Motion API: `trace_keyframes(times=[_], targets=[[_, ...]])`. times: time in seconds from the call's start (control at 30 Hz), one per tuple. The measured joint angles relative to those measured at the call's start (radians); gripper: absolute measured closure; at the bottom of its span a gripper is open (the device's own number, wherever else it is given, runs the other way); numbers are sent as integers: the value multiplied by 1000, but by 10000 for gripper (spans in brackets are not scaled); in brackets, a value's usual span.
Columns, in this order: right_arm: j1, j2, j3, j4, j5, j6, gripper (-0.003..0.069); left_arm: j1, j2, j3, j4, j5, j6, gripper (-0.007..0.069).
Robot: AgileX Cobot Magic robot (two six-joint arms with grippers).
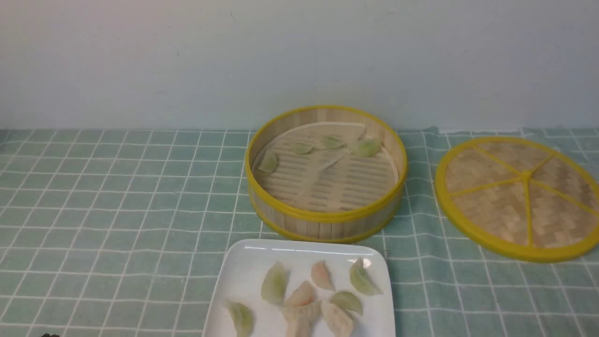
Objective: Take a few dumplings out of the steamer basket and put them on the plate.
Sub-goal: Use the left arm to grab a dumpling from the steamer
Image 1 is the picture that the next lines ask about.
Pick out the green checkered tablecloth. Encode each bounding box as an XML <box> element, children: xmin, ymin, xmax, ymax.
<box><xmin>0</xmin><ymin>128</ymin><xmax>599</xmax><ymax>337</ymax></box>

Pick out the yellow-rimmed woven steamer lid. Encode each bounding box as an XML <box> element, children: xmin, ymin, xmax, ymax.
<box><xmin>434</xmin><ymin>136</ymin><xmax>599</xmax><ymax>263</ymax></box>

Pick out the green dumpling on plate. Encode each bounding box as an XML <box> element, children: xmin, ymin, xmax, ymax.
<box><xmin>329</xmin><ymin>290</ymin><xmax>364</xmax><ymax>316</ymax></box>
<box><xmin>226</xmin><ymin>301</ymin><xmax>255</xmax><ymax>337</ymax></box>
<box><xmin>349</xmin><ymin>258</ymin><xmax>383</xmax><ymax>296</ymax></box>
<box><xmin>261</xmin><ymin>262</ymin><xmax>288</xmax><ymax>307</ymax></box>

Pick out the yellow-rimmed bamboo steamer basket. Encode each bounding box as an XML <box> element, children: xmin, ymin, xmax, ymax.
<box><xmin>244</xmin><ymin>105</ymin><xmax>408</xmax><ymax>243</ymax></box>

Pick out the pink dumpling on plate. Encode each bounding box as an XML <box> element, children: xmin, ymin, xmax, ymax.
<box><xmin>311</xmin><ymin>260</ymin><xmax>335</xmax><ymax>292</ymax></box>
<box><xmin>283</xmin><ymin>281</ymin><xmax>316</xmax><ymax>308</ymax></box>

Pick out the white square plate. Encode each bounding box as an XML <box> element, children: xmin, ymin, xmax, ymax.
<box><xmin>203</xmin><ymin>239</ymin><xmax>396</xmax><ymax>337</ymax></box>

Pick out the white steamer liner paper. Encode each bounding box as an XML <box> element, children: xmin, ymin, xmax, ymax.
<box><xmin>250</xmin><ymin>122</ymin><xmax>406</xmax><ymax>213</ymax></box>

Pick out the green dumpling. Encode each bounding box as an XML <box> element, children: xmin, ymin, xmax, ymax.
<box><xmin>350</xmin><ymin>138</ymin><xmax>381</xmax><ymax>158</ymax></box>
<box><xmin>320</xmin><ymin>135</ymin><xmax>347</xmax><ymax>150</ymax></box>
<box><xmin>261</xmin><ymin>262</ymin><xmax>288</xmax><ymax>307</ymax></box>
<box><xmin>329</xmin><ymin>290</ymin><xmax>364</xmax><ymax>316</ymax></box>
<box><xmin>257</xmin><ymin>149</ymin><xmax>278</xmax><ymax>174</ymax></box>
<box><xmin>226</xmin><ymin>301</ymin><xmax>255</xmax><ymax>337</ymax></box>
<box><xmin>349</xmin><ymin>258</ymin><xmax>383</xmax><ymax>296</ymax></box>
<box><xmin>289</xmin><ymin>142</ymin><xmax>314</xmax><ymax>155</ymax></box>

